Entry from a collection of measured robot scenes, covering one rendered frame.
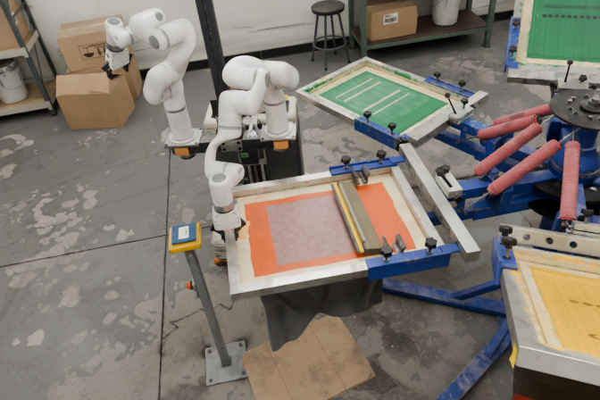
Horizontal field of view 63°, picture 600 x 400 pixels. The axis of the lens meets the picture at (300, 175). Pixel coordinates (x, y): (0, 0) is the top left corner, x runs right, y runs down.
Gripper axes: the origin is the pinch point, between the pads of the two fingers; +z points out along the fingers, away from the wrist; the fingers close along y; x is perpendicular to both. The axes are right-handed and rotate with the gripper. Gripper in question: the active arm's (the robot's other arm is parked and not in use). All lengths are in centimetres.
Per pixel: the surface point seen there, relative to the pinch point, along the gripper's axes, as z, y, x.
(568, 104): -34, -135, -5
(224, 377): 101, 17, -3
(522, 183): -5, -119, 3
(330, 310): 29.1, -34.5, 21.1
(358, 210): -1, -52, -1
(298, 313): 27.0, -21.6, 21.5
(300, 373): 99, -22, 5
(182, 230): 5.1, 19.3, -13.0
